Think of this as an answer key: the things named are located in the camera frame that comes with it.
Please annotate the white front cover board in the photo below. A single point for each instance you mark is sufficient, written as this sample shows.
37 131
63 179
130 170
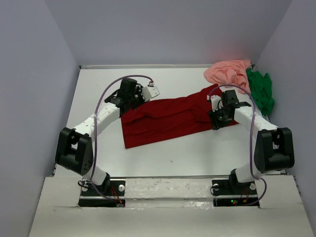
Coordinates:
163 207

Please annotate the dark red t shirt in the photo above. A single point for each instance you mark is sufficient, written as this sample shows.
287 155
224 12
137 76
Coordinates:
165 119

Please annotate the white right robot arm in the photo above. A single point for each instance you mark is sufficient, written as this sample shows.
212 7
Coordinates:
271 147

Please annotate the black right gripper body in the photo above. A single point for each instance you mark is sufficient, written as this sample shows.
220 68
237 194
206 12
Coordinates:
218 118

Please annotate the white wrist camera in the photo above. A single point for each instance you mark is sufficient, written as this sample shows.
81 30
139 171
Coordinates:
149 92
215 101

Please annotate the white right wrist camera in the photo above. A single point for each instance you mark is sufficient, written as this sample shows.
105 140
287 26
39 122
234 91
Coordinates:
215 101

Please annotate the pink crumpled t shirt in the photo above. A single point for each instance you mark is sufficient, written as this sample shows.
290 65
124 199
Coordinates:
229 72

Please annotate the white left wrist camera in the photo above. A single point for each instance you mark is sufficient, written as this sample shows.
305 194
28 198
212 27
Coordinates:
149 92

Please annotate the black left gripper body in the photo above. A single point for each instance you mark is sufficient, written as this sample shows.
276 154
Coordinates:
137 99

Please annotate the green crumpled t shirt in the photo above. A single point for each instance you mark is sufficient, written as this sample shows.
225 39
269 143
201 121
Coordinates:
261 90

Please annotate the aluminium front rail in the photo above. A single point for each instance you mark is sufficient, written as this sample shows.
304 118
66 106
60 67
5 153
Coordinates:
192 176

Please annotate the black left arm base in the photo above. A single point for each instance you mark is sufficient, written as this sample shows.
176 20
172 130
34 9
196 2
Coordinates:
113 196

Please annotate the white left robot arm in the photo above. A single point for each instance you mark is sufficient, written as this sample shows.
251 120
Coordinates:
77 147

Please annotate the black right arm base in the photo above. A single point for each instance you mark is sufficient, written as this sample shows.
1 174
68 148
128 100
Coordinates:
226 195

